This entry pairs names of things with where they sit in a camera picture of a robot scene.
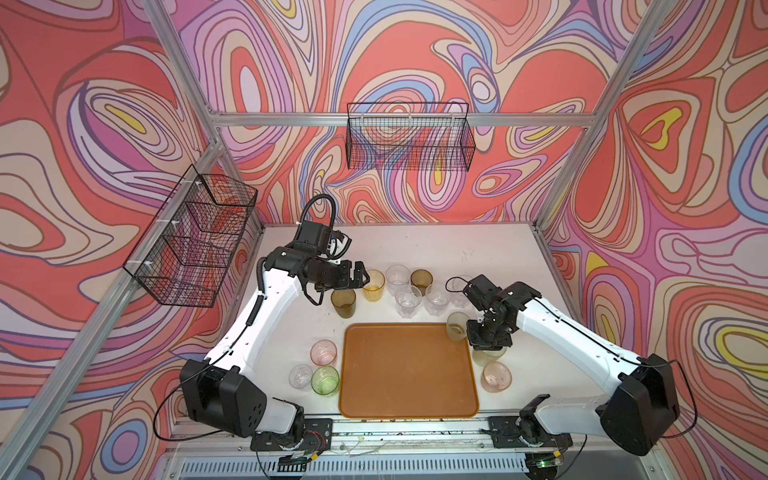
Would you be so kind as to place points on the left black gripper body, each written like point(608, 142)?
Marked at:
point(337, 276)

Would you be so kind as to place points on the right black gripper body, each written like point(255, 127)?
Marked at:
point(487, 334)

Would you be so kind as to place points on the tall pale green glass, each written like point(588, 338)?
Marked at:
point(483, 357)

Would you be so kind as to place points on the small pale green glass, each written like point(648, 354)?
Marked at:
point(456, 326)

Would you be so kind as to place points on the pink glass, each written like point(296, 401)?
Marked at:
point(323, 353)
point(496, 377)

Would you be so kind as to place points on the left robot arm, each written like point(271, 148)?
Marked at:
point(220, 391)

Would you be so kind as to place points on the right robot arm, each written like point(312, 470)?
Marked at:
point(638, 400)

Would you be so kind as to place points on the brown plastic tray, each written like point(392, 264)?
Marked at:
point(405, 371)

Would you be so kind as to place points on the dark olive glass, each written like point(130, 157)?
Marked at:
point(344, 302)

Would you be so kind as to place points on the yellow glass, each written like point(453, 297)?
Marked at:
point(374, 288)

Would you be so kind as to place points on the brown glass back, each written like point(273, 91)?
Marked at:
point(422, 279)

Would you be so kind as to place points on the small clear glass left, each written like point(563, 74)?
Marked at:
point(300, 376)

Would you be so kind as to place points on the bright green glass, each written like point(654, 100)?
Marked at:
point(325, 380)

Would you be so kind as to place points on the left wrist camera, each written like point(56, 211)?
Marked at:
point(321, 240)

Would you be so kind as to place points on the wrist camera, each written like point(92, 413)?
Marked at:
point(321, 240)
point(480, 291)

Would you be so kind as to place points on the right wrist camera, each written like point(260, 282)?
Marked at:
point(480, 291)

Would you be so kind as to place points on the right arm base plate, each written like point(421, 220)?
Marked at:
point(518, 432)

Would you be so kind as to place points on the left black wire basket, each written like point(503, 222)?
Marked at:
point(201, 224)

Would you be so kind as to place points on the black wire basket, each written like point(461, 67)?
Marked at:
point(409, 136)
point(201, 224)

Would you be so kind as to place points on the back black wire basket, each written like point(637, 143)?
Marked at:
point(409, 136)

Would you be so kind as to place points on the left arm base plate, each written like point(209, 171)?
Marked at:
point(310, 435)

